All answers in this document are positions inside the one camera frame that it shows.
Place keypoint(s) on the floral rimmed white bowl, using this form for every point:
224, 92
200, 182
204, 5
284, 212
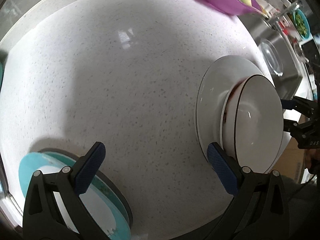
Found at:
229, 114

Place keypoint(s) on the plain white plate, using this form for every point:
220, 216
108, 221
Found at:
101, 182

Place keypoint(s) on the chrome faucet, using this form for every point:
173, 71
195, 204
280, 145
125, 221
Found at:
290, 9

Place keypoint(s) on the small white bowl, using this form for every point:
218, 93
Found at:
259, 124

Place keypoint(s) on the large white bowl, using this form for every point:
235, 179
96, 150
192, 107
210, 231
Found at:
220, 77

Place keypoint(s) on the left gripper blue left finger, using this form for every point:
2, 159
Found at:
87, 166

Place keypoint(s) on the teal bowl with greens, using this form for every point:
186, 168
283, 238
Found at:
3, 59

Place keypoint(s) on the person right hand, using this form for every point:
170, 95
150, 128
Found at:
312, 160

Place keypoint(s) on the stainless steel sink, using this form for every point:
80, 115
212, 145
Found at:
285, 69

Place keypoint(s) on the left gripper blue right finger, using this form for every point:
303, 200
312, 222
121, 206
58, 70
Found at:
224, 166

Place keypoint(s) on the teal floral plate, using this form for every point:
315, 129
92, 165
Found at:
53, 210

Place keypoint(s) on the teal bowl chopped greens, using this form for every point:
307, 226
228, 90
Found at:
301, 24

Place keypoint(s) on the steel bowl in sink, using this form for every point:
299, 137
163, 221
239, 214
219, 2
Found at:
271, 57

